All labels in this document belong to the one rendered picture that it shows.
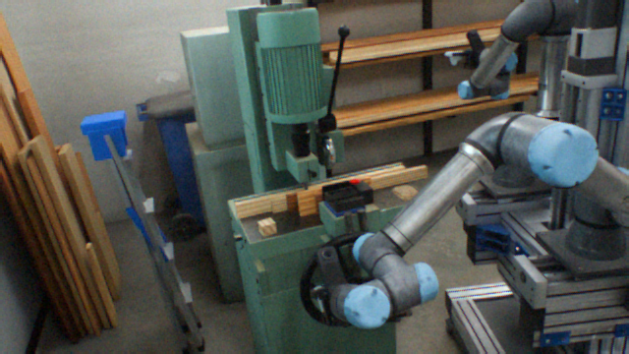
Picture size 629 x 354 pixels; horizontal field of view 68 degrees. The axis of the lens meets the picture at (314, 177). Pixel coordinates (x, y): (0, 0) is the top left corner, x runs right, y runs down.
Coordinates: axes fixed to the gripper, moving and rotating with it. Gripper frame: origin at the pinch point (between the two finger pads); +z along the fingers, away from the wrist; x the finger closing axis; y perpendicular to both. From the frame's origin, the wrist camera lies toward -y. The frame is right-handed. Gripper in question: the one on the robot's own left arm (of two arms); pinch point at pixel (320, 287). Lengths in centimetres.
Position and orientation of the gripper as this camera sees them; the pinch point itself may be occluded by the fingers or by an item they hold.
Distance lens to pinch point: 122.0
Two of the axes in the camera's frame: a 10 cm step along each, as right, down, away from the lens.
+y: 2.5, 9.6, -1.1
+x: 9.4, -2.1, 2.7
